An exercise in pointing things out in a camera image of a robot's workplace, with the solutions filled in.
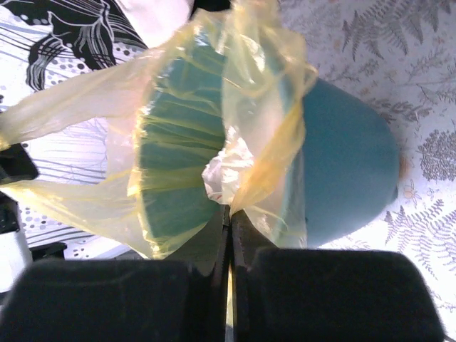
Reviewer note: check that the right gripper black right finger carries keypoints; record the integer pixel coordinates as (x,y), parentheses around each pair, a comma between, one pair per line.
(326,295)

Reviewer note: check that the teal plastic trash bin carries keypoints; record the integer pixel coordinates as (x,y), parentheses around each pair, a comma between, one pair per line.
(343,178)

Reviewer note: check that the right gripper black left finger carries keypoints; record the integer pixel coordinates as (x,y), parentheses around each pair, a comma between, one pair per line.
(180,298)

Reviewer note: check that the yellow translucent trash bag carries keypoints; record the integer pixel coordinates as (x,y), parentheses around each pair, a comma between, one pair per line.
(265,76)

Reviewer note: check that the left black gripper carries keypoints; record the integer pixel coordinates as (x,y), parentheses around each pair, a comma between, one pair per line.
(16,165)

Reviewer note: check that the crumpled white red paper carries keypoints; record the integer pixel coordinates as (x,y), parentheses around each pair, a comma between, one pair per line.
(222,173)

